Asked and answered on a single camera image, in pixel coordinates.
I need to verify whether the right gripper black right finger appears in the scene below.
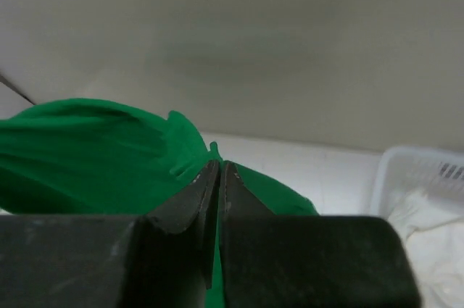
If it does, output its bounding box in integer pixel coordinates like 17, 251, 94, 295
219, 162, 275, 250

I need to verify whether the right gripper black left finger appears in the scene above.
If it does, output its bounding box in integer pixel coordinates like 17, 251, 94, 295
146, 160, 220, 289

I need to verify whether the green t shirt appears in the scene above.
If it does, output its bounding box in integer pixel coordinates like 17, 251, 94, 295
1, 99, 320, 307

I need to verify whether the white plastic basket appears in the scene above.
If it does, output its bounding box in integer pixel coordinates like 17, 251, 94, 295
369, 146, 463, 218

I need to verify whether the white crumpled t shirt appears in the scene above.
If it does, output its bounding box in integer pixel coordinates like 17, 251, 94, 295
387, 188, 463, 307

